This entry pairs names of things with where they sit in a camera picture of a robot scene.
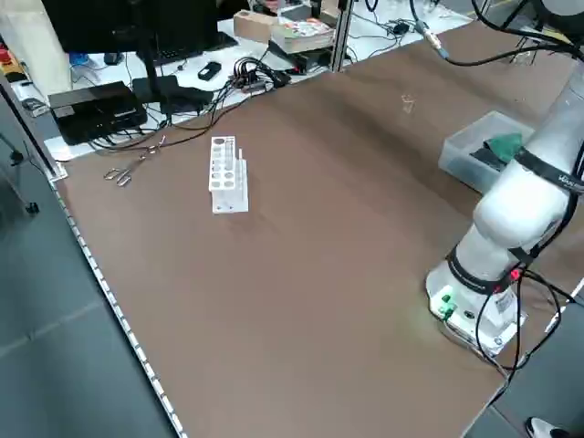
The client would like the dark grey cloth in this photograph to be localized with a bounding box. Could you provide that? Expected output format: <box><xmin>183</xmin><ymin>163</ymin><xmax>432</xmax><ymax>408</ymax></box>
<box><xmin>468</xmin><ymin>146</ymin><xmax>506</xmax><ymax>173</ymax></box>

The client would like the green cloth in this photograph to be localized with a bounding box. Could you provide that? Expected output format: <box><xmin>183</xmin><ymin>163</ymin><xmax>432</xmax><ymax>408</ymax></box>
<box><xmin>483</xmin><ymin>132</ymin><xmax>524</xmax><ymax>163</ymax></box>

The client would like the white test tube rack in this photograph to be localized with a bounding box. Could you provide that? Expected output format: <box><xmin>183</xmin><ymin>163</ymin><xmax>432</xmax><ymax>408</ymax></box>
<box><xmin>208</xmin><ymin>134</ymin><xmax>251</xmax><ymax>215</ymax></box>

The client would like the translucent plastic box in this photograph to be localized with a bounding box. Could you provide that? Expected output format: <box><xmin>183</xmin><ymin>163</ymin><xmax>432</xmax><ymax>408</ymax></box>
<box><xmin>438</xmin><ymin>110</ymin><xmax>536</xmax><ymax>193</ymax></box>

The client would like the cardboard box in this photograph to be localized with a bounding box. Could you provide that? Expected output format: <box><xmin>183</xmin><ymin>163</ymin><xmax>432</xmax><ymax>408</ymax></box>
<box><xmin>233</xmin><ymin>9</ymin><xmax>280</xmax><ymax>45</ymax></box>

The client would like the flat black device box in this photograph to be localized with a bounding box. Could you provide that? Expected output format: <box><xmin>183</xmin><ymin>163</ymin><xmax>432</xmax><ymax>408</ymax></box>
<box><xmin>48</xmin><ymin>80</ymin><xmax>149</xmax><ymax>146</ymax></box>

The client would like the black power adapter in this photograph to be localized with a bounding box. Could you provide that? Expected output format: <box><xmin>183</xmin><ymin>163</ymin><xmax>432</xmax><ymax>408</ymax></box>
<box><xmin>159</xmin><ymin>86</ymin><xmax>215</xmax><ymax>116</ymax></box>

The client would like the black electronics unit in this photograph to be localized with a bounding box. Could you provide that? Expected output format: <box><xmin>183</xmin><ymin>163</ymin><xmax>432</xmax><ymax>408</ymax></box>
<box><xmin>291</xmin><ymin>47</ymin><xmax>333</xmax><ymax>74</ymax></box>

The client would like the small black device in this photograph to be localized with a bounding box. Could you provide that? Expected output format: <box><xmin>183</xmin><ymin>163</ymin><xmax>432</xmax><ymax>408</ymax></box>
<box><xmin>197</xmin><ymin>60</ymin><xmax>224</xmax><ymax>79</ymax></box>

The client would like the stack of books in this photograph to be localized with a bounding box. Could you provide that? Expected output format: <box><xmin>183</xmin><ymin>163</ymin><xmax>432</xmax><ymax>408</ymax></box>
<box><xmin>268</xmin><ymin>16</ymin><xmax>337</xmax><ymax>54</ymax></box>

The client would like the black keyboard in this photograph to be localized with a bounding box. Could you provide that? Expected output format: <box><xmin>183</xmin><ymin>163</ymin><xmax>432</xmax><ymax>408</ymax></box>
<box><xmin>150</xmin><ymin>30</ymin><xmax>239</xmax><ymax>66</ymax></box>

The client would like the black monitor stand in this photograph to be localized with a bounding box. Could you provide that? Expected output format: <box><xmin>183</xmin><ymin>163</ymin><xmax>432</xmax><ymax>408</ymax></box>
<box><xmin>134</xmin><ymin>26</ymin><xmax>180</xmax><ymax>100</ymax></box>

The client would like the black monitor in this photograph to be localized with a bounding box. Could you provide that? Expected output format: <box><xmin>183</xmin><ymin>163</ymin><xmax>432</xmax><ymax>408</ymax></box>
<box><xmin>40</xmin><ymin>0</ymin><xmax>221</xmax><ymax>55</ymax></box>

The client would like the person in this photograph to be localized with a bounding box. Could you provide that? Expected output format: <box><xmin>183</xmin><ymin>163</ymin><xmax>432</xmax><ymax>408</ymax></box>
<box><xmin>524</xmin><ymin>416</ymin><xmax>572</xmax><ymax>438</ymax></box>

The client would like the black table cable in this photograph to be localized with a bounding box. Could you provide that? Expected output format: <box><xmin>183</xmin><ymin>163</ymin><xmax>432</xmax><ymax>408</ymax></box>
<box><xmin>89</xmin><ymin>84</ymin><xmax>250</xmax><ymax>152</ymax></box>

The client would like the cable hub with plugs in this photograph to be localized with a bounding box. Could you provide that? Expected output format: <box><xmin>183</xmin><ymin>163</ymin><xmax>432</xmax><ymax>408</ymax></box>
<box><xmin>232</xmin><ymin>57</ymin><xmax>293</xmax><ymax>93</ymax></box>

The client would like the aluminium frame post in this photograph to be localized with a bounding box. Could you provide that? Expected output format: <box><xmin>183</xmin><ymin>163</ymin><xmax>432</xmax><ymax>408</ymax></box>
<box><xmin>0</xmin><ymin>75</ymin><xmax>68</xmax><ymax>183</ymax></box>
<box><xmin>328</xmin><ymin>0</ymin><xmax>356</xmax><ymax>74</ymax></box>

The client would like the black cable with silver connector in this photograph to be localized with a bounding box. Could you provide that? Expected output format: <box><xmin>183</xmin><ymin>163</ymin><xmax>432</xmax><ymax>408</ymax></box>
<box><xmin>408</xmin><ymin>0</ymin><xmax>577</xmax><ymax>66</ymax></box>

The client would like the black base cable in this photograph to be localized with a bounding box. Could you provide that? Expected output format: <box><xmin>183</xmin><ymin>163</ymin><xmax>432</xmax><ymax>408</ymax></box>
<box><xmin>474</xmin><ymin>266</ymin><xmax>577</xmax><ymax>381</ymax></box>

